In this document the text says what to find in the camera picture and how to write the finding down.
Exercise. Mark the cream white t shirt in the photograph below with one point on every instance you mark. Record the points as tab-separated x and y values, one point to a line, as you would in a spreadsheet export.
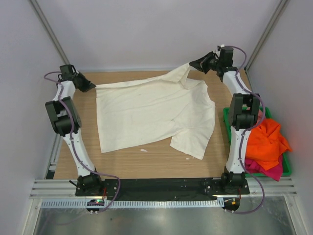
143	111

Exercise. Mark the aluminium corner post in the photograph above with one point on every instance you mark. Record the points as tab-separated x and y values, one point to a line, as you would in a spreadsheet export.
276	15
48	29

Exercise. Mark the pink t shirt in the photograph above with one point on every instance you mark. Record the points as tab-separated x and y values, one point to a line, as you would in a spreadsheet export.
260	114

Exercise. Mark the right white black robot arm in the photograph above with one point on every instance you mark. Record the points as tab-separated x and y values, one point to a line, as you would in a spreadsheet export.
242	117

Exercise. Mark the aluminium front frame rail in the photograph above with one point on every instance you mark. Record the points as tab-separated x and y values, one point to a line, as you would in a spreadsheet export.
63	188

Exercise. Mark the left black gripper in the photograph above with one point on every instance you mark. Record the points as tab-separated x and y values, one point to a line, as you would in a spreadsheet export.
88	85

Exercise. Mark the right aluminium corner post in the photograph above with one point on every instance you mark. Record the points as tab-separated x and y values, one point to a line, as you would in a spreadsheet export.
276	15

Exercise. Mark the magenta t shirt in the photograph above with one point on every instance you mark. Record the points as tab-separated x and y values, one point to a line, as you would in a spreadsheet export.
274	173

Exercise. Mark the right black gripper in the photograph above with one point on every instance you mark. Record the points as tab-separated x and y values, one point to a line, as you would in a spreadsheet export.
201	63

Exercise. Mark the left aluminium corner post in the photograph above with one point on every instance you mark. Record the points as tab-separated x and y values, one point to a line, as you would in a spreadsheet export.
48	29

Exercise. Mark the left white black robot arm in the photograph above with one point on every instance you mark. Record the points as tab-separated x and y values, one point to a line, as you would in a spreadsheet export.
88	179

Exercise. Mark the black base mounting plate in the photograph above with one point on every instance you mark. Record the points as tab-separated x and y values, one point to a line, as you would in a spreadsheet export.
164	189

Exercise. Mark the white slotted cable duct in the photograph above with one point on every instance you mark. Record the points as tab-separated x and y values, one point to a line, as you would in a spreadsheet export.
97	204

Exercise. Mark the orange t shirt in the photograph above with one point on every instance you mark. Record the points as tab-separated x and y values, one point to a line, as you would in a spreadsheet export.
266	143

